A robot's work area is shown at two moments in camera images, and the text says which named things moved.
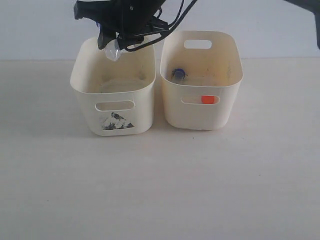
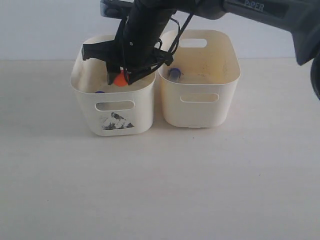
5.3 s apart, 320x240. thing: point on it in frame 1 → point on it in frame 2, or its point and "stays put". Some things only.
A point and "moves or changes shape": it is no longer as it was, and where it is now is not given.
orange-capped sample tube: x=208 y=99 → x=120 y=80
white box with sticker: x=118 y=95 stays put
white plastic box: x=201 y=72 stays put
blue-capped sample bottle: x=179 y=74 moves or changes shape
